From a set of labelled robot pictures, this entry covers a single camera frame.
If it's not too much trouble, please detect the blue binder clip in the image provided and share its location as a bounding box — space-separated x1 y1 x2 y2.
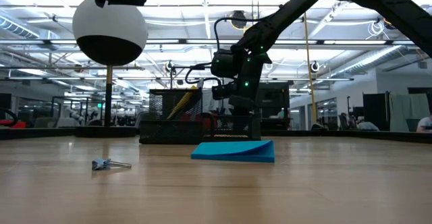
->
91 157 132 171

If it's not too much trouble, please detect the grey cover sheet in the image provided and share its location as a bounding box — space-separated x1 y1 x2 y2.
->
203 88 234 116

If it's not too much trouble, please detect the black mesh desk organizer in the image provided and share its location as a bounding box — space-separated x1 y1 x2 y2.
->
138 88 262 145

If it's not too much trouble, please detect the person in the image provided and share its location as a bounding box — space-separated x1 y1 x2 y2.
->
415 115 432 134

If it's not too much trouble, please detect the large ceiling cable reel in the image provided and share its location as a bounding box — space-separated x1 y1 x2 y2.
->
231 9 249 29

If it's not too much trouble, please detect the yellow hanging cable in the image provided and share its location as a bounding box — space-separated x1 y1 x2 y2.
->
302 13 318 125

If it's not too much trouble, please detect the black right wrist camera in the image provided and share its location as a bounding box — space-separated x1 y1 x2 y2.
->
211 82 239 101

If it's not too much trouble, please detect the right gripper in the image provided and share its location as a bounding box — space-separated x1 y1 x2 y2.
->
229 53 273 137

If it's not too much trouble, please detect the blue sticky note pad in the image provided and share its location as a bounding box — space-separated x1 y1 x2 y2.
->
190 140 275 163

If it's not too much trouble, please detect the black aluminium table frame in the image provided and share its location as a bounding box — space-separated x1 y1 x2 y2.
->
0 125 432 144

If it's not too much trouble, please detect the pale green curtain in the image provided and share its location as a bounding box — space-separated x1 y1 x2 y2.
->
389 92 430 133

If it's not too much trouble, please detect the white globe table lamp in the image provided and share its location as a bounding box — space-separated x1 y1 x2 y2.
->
72 0 149 138

